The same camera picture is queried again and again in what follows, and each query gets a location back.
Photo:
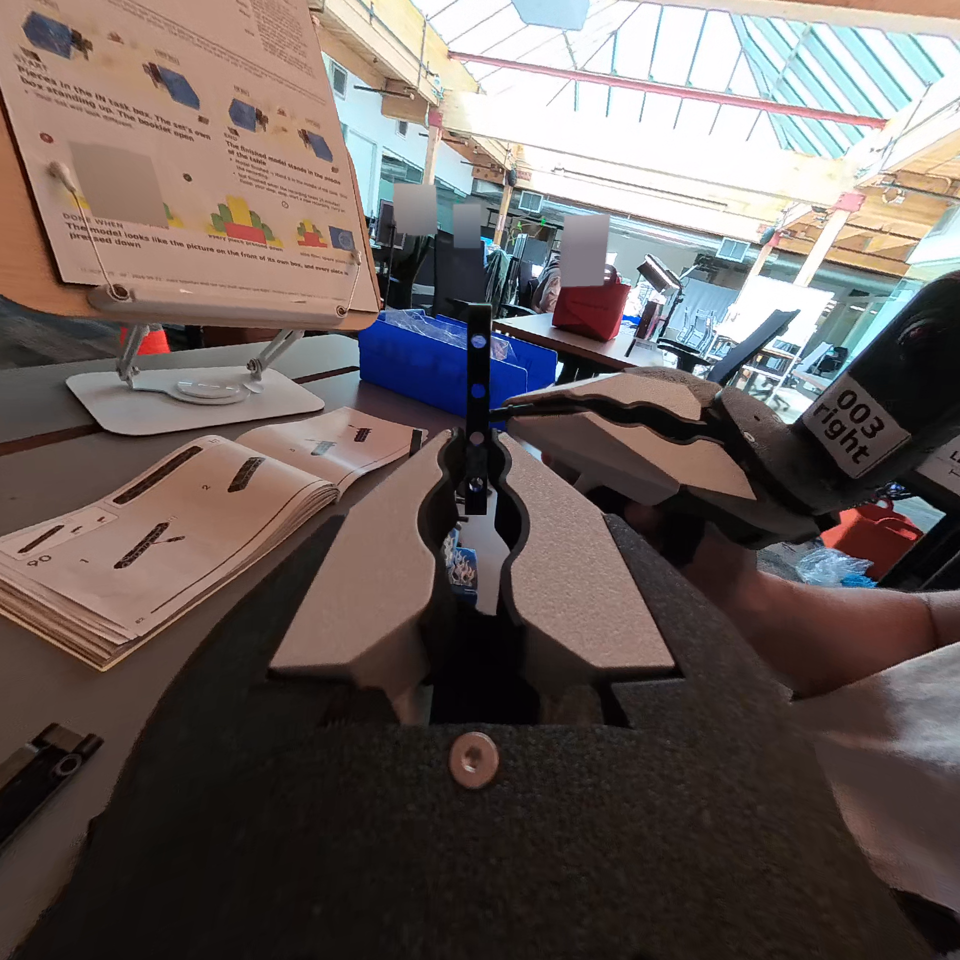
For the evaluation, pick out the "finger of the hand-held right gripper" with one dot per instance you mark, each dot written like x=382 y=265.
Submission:
x=637 y=390
x=637 y=461

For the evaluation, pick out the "red storage box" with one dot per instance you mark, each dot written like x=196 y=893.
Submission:
x=592 y=311
x=870 y=532

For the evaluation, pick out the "black office chair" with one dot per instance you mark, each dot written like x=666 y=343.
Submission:
x=457 y=285
x=750 y=341

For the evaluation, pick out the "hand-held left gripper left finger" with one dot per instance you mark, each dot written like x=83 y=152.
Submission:
x=360 y=585

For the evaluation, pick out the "studio light panel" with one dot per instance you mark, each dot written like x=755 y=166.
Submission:
x=660 y=274

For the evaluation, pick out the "long black lego beam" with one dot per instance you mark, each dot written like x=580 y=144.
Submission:
x=478 y=352

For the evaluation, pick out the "black lego pin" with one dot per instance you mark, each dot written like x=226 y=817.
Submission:
x=501 y=411

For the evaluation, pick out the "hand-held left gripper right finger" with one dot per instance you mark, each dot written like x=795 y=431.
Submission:
x=592 y=600

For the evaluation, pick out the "clear plastic bag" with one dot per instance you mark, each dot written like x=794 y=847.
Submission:
x=427 y=326

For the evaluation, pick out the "person's right forearm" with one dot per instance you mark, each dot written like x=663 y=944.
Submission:
x=825 y=622

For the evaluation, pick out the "printed instruction sheet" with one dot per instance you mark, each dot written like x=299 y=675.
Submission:
x=247 y=127

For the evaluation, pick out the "lego instruction booklet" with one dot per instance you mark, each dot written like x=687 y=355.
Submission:
x=187 y=510

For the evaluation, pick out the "partly built lego truck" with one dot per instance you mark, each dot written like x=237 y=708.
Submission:
x=461 y=562

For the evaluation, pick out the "wooden document stand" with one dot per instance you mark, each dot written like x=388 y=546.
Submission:
x=285 y=405

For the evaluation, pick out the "orange traffic cone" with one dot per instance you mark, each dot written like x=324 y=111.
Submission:
x=154 y=341

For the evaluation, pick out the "blue plastic bin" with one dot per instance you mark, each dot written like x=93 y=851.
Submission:
x=420 y=367

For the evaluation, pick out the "brown office desk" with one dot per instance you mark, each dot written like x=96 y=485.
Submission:
x=570 y=341

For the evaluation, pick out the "black angled lego beam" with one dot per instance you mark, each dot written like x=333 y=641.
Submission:
x=45 y=772

